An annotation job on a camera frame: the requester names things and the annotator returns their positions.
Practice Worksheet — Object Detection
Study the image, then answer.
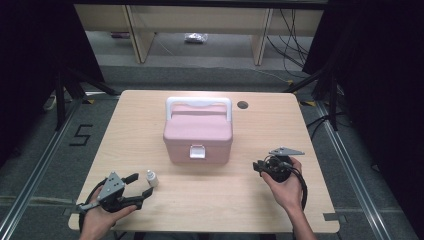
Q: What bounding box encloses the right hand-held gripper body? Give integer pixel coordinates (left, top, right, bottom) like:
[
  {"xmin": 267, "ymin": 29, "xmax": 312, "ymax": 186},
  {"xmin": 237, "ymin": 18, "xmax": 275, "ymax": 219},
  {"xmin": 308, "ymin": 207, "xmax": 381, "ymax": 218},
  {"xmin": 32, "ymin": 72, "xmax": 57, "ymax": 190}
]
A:
[{"xmin": 264, "ymin": 146, "xmax": 305, "ymax": 184}]

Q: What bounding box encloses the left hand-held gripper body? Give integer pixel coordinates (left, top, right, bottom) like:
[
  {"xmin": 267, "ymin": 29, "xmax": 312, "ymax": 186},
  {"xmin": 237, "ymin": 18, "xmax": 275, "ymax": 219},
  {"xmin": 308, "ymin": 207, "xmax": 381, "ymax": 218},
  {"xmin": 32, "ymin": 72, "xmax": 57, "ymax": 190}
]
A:
[{"xmin": 78, "ymin": 171, "xmax": 138, "ymax": 214}]

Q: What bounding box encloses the small white bottle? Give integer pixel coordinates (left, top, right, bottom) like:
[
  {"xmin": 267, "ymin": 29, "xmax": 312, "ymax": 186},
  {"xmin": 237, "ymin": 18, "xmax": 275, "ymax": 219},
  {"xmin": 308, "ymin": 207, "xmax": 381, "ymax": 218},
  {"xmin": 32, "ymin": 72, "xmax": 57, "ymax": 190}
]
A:
[{"xmin": 145, "ymin": 169, "xmax": 160, "ymax": 188}]

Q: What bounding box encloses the pink storage box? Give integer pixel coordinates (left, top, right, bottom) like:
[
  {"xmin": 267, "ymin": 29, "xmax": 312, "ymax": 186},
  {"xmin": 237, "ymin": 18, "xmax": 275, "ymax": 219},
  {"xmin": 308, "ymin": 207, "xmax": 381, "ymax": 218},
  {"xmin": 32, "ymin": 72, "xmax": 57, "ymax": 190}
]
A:
[{"xmin": 162, "ymin": 96, "xmax": 234, "ymax": 165}]

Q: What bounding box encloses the person's right hand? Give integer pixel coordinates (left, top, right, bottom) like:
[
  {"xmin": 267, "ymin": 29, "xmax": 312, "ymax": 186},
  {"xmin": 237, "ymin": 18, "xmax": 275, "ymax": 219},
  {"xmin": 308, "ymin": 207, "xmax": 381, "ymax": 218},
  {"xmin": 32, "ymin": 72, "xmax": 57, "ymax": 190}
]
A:
[{"xmin": 261, "ymin": 156, "xmax": 305, "ymax": 214}]

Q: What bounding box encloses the person's left hand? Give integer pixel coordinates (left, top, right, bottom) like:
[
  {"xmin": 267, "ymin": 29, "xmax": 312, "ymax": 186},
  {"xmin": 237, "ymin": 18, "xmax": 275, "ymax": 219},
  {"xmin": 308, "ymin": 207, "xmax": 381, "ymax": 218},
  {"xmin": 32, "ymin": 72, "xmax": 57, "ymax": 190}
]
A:
[{"xmin": 79, "ymin": 194, "xmax": 138, "ymax": 237}]

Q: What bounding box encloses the grey tape strip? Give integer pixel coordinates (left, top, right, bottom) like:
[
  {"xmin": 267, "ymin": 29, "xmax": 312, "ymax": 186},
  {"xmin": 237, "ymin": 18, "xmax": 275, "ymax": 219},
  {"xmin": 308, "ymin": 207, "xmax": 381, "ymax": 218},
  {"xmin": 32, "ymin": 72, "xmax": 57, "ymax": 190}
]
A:
[
  {"xmin": 322, "ymin": 212, "xmax": 348, "ymax": 224},
  {"xmin": 62, "ymin": 205, "xmax": 81, "ymax": 217}
]

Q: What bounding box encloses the black metal stand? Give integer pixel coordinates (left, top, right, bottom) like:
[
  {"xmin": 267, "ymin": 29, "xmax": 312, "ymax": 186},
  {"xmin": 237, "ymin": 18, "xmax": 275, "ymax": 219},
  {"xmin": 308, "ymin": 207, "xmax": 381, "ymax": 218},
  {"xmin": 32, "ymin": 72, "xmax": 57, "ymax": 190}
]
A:
[
  {"xmin": 54, "ymin": 63, "xmax": 121, "ymax": 132},
  {"xmin": 282, "ymin": 66, "xmax": 348, "ymax": 132}
]

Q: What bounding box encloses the black curtain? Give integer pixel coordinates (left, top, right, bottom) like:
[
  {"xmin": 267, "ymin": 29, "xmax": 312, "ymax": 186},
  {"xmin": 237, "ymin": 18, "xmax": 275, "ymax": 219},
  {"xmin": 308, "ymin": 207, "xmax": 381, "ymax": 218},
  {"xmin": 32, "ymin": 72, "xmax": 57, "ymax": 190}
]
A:
[
  {"xmin": 301, "ymin": 0, "xmax": 424, "ymax": 234},
  {"xmin": 0, "ymin": 0, "xmax": 105, "ymax": 169}
]

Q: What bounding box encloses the clear plastic bag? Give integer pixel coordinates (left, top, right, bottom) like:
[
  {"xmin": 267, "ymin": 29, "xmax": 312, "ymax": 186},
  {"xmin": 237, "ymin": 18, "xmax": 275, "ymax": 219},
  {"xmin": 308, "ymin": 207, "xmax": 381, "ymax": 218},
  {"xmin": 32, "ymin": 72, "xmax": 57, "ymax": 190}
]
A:
[{"xmin": 184, "ymin": 32, "xmax": 209, "ymax": 45}]

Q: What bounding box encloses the beige wooden desk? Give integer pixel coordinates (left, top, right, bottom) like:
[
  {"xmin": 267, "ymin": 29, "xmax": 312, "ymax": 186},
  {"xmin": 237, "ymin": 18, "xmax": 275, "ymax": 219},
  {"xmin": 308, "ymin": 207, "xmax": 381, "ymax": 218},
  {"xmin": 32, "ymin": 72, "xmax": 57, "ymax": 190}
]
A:
[{"xmin": 73, "ymin": 3, "xmax": 324, "ymax": 66}]

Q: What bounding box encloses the left hand-held gripper cable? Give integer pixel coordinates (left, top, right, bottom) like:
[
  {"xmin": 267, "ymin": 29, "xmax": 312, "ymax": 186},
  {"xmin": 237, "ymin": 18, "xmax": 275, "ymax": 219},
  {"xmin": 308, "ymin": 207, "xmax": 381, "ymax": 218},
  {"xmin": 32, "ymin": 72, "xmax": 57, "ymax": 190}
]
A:
[{"xmin": 77, "ymin": 179, "xmax": 107, "ymax": 233}]

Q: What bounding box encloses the hand-held gripper cable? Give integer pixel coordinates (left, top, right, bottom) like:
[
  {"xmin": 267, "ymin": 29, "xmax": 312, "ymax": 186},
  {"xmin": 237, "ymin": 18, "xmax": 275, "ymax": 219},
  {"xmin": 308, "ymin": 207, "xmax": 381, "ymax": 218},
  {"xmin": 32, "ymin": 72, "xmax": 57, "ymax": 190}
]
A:
[
  {"xmin": 288, "ymin": 163, "xmax": 309, "ymax": 212},
  {"xmin": 77, "ymin": 179, "xmax": 107, "ymax": 233}
]

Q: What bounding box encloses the right hand-held gripper cable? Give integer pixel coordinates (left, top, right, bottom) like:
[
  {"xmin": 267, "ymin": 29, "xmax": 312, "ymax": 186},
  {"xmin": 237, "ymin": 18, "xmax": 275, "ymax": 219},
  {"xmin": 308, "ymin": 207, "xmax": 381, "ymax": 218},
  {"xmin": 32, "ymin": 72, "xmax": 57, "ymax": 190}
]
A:
[{"xmin": 288, "ymin": 163, "xmax": 309, "ymax": 212}]

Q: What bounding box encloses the aluminium floor rail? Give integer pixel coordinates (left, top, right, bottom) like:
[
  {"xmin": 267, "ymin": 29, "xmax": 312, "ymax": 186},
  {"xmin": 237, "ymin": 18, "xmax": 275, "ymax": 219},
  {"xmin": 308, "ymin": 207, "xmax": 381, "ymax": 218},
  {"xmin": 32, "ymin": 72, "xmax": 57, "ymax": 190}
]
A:
[
  {"xmin": 0, "ymin": 99, "xmax": 84, "ymax": 240},
  {"xmin": 314, "ymin": 99, "xmax": 392, "ymax": 240}
]

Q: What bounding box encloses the bundle of black cables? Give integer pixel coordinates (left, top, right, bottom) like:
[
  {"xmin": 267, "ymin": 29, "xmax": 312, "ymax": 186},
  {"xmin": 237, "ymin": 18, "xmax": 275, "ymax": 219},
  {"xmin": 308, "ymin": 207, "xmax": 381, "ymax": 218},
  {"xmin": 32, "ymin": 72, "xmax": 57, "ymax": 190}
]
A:
[{"xmin": 265, "ymin": 8, "xmax": 312, "ymax": 78}]

